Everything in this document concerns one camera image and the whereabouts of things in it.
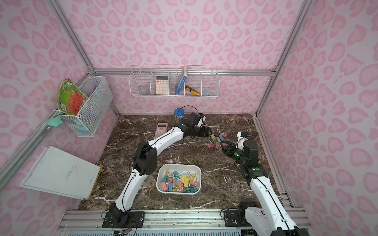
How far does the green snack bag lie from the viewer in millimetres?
679

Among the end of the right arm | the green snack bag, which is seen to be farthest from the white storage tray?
the green snack bag

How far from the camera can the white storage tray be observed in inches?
31.8

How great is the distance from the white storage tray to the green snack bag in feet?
1.81

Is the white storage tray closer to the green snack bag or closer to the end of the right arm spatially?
the end of the right arm
